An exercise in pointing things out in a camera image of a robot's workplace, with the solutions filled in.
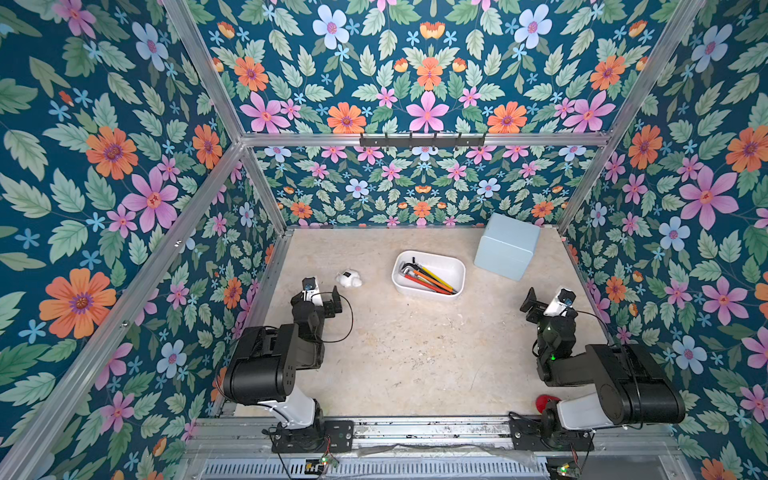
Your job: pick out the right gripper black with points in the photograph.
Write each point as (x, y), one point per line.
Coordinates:
(534, 303)

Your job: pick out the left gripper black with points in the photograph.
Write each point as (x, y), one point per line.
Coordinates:
(327, 311)

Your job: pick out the red hex key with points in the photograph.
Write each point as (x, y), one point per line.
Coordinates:
(427, 284)

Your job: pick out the large black hex key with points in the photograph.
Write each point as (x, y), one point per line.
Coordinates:
(405, 269)

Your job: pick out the orange hex key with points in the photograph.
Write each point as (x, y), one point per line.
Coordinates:
(414, 267)

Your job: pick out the white storage box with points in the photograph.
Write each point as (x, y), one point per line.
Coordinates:
(448, 268)

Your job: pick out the yellow hex key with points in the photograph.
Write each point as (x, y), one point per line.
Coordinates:
(437, 279)

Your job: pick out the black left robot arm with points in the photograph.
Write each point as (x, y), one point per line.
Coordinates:
(264, 366)

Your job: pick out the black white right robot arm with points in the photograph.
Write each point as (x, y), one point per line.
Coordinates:
(630, 387)

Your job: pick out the light blue cube box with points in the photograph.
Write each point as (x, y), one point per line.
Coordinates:
(507, 246)

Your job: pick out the small white figurine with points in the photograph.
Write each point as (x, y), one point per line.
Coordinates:
(349, 279)

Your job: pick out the red button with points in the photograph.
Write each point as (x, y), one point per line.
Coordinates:
(546, 402)

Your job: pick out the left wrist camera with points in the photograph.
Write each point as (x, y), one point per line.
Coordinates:
(309, 287)

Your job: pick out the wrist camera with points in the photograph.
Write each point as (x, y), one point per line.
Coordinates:
(309, 287)
(561, 303)

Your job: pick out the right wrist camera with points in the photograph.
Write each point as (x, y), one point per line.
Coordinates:
(561, 303)

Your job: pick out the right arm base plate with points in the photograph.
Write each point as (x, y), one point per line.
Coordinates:
(534, 432)

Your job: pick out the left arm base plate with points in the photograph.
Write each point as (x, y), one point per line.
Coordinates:
(327, 436)

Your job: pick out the white slotted cable duct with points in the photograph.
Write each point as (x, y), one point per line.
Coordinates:
(374, 468)

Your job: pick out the black hook rail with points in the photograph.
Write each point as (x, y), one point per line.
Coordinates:
(411, 140)

